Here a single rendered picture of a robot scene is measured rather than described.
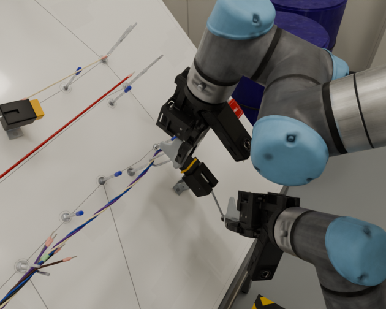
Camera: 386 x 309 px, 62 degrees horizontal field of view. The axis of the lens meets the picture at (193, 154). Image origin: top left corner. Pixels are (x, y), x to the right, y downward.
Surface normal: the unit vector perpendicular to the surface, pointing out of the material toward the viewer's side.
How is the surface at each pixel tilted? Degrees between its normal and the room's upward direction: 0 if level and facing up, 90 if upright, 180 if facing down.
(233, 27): 90
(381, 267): 49
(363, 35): 90
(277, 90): 34
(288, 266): 0
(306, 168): 90
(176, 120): 90
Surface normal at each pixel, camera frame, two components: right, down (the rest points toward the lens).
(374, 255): 0.38, 0.00
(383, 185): -0.03, -0.70
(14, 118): 0.60, -0.22
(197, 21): -0.22, 0.70
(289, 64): -0.39, -0.72
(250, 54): -0.18, 0.46
